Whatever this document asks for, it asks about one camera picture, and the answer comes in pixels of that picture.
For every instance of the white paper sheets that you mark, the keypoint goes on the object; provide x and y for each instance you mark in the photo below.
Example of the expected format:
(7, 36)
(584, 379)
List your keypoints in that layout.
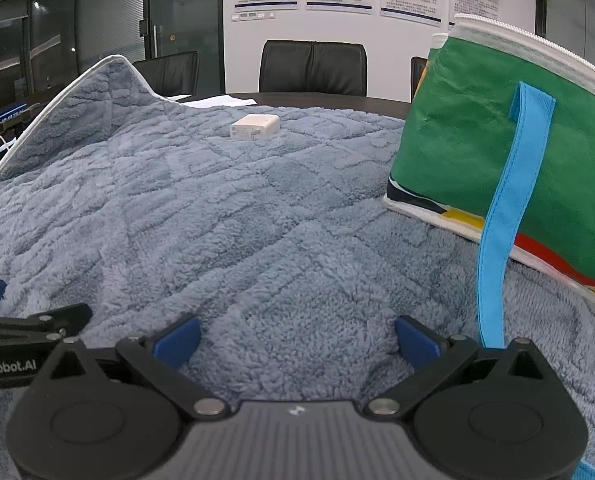
(217, 101)

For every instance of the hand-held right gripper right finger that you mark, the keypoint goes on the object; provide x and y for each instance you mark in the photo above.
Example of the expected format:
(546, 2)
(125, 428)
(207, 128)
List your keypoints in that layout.
(415, 342)

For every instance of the glass door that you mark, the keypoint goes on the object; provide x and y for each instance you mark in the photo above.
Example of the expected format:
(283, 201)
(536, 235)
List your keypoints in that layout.
(187, 25)

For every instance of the blue desk sign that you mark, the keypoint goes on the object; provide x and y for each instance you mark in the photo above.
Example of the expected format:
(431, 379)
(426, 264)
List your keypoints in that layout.
(10, 112)

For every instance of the blue-grey fleece blanket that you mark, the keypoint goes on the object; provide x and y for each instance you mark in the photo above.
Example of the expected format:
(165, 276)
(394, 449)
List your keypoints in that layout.
(227, 235)

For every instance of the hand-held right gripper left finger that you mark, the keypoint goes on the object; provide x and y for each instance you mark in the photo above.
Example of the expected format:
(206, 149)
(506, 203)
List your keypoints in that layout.
(180, 338)

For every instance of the white charger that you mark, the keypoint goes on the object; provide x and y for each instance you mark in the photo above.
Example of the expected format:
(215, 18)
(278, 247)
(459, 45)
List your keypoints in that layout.
(254, 127)

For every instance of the black office chair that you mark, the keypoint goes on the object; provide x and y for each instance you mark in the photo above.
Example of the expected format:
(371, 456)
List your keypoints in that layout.
(417, 77)
(312, 67)
(170, 72)

